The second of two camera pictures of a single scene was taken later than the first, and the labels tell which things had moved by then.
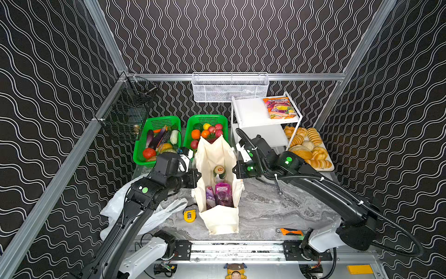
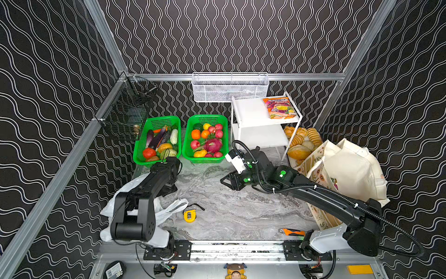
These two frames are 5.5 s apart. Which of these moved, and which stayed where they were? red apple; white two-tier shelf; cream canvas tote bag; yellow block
Moved: cream canvas tote bag
Stayed: yellow block; white two-tier shelf; red apple
